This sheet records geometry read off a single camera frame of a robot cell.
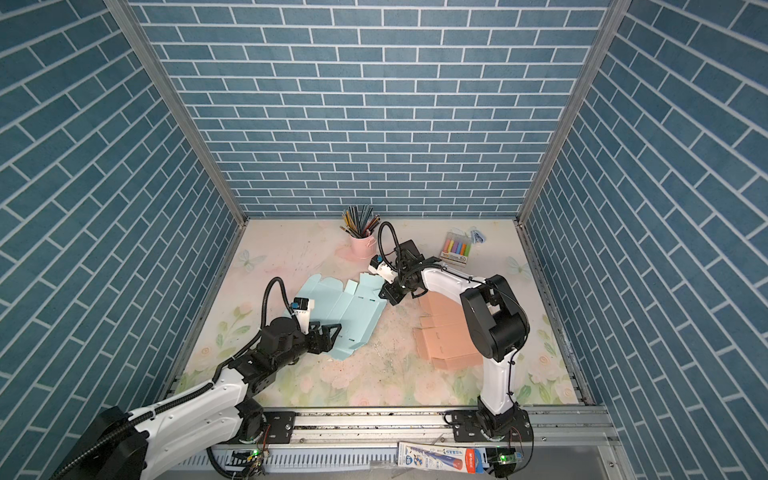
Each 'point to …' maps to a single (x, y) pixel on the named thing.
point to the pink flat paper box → (444, 335)
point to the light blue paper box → (356, 307)
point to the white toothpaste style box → (467, 460)
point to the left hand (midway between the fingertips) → (333, 326)
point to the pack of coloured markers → (456, 247)
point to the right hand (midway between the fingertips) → (381, 290)
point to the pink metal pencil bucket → (363, 248)
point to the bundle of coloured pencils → (359, 223)
